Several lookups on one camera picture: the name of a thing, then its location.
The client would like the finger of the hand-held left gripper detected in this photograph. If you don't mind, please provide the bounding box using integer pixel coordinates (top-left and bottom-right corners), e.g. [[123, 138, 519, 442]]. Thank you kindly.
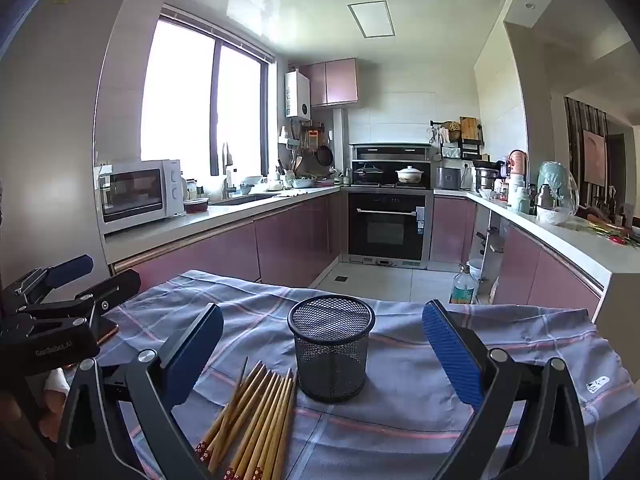
[[15, 254, 95, 306], [20, 268, 142, 331]]

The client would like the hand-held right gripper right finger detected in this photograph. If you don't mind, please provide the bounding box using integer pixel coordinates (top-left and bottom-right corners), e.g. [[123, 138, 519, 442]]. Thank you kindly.
[[421, 300, 591, 480]]

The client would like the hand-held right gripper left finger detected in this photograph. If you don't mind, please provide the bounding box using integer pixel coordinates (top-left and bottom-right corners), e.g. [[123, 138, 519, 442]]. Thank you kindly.
[[55, 302, 224, 480]]

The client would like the bundle of wooden chopsticks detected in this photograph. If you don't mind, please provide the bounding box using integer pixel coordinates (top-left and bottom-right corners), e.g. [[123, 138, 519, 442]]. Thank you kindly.
[[195, 357, 299, 480]]

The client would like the black mesh holder cup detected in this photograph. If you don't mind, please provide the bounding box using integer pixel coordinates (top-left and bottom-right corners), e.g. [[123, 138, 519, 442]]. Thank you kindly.
[[287, 295, 376, 403]]

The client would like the person's left hand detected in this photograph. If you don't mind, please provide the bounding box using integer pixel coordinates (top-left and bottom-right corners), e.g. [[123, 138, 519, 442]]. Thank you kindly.
[[37, 367, 73, 441]]

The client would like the brown glossy flat object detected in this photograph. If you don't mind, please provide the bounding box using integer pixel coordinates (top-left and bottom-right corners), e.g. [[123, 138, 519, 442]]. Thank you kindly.
[[97, 320, 121, 346]]

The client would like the plastic oil bottle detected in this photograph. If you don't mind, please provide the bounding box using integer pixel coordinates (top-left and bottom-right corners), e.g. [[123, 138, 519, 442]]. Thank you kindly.
[[450, 263, 477, 305]]

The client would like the white microwave oven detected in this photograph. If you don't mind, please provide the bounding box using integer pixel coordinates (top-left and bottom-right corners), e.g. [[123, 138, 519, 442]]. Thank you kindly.
[[97, 159, 183, 224]]

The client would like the blue-grey plaid cloth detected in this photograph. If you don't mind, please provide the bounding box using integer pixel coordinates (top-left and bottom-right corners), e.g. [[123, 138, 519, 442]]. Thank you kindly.
[[97, 269, 640, 480]]

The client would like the pink base cabinet run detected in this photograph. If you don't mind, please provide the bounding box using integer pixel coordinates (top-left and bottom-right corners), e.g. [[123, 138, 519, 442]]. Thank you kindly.
[[107, 191, 348, 293], [432, 195, 606, 321]]

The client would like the grey refrigerator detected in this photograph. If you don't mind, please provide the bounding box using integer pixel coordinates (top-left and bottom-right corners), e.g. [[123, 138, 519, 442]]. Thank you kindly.
[[0, 0, 146, 286]]

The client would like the black built-in oven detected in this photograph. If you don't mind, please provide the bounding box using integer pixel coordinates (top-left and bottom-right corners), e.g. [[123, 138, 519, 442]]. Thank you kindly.
[[347, 191, 427, 256]]

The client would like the steel sink faucet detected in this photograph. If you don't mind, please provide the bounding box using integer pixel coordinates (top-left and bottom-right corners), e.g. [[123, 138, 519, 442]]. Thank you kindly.
[[222, 142, 236, 198]]

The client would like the white bowl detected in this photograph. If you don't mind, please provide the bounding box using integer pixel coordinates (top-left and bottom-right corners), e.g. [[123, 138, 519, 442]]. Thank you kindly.
[[536, 206, 571, 225]]

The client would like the silver box appliance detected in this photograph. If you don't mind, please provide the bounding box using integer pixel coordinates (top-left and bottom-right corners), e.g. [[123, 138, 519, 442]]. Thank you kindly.
[[436, 166, 462, 191]]

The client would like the steel steamer pot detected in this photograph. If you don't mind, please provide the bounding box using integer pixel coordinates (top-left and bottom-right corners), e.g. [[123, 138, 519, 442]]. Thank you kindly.
[[474, 167, 501, 193]]

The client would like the black pot with glass lid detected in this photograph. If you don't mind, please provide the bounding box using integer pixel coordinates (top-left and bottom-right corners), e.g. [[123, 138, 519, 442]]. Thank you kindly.
[[353, 162, 385, 184]]

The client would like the large kitchen window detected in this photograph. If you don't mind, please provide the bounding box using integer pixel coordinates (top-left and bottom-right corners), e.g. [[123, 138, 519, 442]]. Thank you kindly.
[[140, 7, 276, 177]]

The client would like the steel range hood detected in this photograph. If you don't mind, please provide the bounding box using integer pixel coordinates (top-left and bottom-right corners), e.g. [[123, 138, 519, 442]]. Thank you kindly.
[[349, 143, 435, 188]]

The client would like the square ceiling light panel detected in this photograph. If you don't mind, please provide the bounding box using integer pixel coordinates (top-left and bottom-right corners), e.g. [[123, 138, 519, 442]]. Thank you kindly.
[[347, 1, 396, 38]]

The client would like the black wall rack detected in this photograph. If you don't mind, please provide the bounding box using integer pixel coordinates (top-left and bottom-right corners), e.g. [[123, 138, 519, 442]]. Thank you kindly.
[[430, 117, 485, 161]]

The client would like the striped wall panel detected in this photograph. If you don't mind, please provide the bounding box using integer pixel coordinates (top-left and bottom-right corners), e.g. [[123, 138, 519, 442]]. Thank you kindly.
[[565, 96, 608, 211]]

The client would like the wall poster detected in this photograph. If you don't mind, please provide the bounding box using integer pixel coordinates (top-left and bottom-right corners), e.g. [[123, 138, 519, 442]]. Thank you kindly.
[[582, 130, 607, 185]]

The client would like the white wall water heater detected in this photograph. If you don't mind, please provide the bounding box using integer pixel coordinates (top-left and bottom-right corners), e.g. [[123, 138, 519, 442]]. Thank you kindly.
[[285, 71, 312, 120]]

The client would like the pink wall cabinet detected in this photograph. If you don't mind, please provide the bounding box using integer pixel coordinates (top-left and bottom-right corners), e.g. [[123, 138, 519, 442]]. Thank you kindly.
[[300, 58, 359, 107]]

